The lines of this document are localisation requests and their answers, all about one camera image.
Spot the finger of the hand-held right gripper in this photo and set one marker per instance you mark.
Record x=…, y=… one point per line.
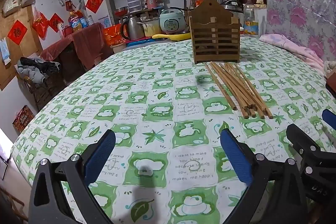
x=330, y=119
x=299, y=137

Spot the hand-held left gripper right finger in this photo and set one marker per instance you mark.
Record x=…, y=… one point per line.
x=235, y=158

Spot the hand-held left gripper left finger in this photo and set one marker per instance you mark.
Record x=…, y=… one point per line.
x=101, y=155

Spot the pile of wooden chopsticks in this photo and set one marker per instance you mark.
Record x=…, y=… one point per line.
x=236, y=85

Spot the wooden slatted chopstick holder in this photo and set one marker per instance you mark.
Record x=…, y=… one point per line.
x=215, y=37

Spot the green patterned tablecloth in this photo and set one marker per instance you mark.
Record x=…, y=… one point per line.
x=157, y=98

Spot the pink floral cloth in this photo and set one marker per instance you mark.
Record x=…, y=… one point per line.
x=291, y=48

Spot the brown printed cardboard box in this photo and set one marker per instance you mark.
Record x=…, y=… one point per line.
x=23, y=119

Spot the pile of dark clothes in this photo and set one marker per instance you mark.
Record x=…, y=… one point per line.
x=36, y=66

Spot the red cloth covered cabinet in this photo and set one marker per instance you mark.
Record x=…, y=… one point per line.
x=84, y=45

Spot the red printed bucket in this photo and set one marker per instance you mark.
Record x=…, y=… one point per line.
x=114, y=36

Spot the white carton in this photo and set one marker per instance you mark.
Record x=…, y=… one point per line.
x=262, y=19

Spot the clear plastic bottle yellow label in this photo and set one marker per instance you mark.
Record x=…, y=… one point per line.
x=250, y=19

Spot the stainless steel kettle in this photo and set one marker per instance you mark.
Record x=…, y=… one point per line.
x=132, y=28

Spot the cooking oil bottle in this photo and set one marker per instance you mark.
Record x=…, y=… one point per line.
x=74, y=22

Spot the yellow frying pan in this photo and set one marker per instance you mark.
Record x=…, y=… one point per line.
x=170, y=36

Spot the red square paper decoration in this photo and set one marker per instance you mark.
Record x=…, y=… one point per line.
x=55, y=22
x=17, y=32
x=94, y=3

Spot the blue face mask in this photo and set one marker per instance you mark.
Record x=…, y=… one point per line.
x=4, y=52

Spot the silver black pressure cooker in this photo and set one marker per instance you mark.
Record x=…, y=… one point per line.
x=233, y=10

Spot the red plastic bags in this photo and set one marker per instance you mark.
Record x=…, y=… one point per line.
x=40, y=23

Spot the white refrigerator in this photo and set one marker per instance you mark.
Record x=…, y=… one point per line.
x=109, y=6

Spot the light blue rice cooker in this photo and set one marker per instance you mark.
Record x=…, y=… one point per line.
x=172, y=22

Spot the hanging beige handbag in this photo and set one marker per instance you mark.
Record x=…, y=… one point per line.
x=10, y=5

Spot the wooden wall board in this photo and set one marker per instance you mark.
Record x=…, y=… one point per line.
x=15, y=61

